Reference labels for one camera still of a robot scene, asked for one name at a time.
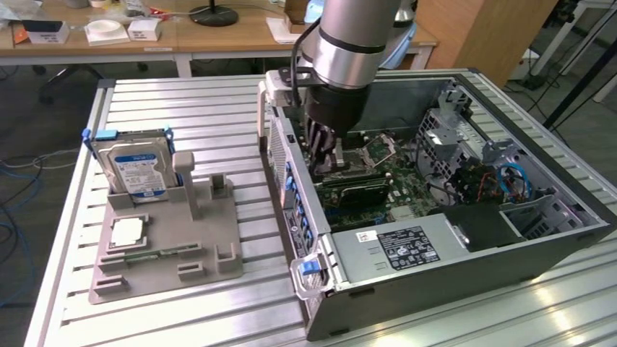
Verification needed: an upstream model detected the open black PC case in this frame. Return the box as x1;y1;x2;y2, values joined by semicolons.
257;68;617;343

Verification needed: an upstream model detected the green motherboard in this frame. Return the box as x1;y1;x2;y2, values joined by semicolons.
293;119;445;232

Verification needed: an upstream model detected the white round holder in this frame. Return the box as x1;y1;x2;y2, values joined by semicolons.
84;20;132;47

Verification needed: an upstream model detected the black office chair base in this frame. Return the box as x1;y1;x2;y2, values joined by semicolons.
36;64;105;105

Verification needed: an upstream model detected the white box with black lid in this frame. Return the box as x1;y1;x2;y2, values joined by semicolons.
21;20;72;45

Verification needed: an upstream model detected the hard disk in blue caddy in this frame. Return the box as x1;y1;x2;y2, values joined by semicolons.
80;124;177;205

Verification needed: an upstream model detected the black round lamp base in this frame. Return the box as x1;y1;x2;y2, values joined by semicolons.
188;0;239;27

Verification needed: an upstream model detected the white paper booklet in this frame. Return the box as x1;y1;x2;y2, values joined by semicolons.
266;17;305;45

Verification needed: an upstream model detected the blue floor cable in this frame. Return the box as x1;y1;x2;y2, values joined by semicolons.
0;158;45;309

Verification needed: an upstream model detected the CPU socket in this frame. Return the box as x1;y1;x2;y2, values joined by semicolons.
335;146;375;175

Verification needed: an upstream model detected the silver CPU chip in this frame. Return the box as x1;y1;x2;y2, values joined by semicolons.
109;218;148;249

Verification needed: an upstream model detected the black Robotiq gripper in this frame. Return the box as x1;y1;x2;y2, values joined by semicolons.
301;83;371;174

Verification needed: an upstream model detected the black RAM stick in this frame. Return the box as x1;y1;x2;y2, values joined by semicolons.
319;171;387;186

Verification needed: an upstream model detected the wooden desk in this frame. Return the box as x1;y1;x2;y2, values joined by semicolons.
0;0;441;68

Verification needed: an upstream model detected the metal disk bay cage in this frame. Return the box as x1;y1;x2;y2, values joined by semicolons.
413;107;489;184

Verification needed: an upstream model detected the metal socket cover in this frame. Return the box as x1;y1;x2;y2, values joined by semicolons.
361;133;401;163

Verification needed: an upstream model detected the wooden cabinet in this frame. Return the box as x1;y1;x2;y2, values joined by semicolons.
413;0;562;88

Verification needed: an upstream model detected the grey power supply unit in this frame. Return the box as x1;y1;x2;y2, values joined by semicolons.
329;213;471;285

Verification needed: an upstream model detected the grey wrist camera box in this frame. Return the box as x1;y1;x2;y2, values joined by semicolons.
262;67;319;108

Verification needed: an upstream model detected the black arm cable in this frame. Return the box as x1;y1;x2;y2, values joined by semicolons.
287;17;322;108

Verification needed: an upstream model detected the plain white box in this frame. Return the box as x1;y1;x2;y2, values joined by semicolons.
126;19;162;42

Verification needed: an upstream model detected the green RAM stick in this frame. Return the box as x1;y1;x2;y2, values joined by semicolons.
122;244;201;262

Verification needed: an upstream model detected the blue wire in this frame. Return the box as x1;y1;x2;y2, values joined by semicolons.
495;162;534;204

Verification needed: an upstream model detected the black stand pole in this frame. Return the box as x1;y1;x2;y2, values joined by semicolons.
542;0;617;128

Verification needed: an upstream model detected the grey floor cable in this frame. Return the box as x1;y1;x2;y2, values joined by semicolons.
0;150;78;171

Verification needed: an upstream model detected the grey plastic parts rack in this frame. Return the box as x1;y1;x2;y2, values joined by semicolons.
88;151;245;305

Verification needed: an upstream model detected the brown cardboard box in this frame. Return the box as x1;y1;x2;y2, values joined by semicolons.
283;0;322;26

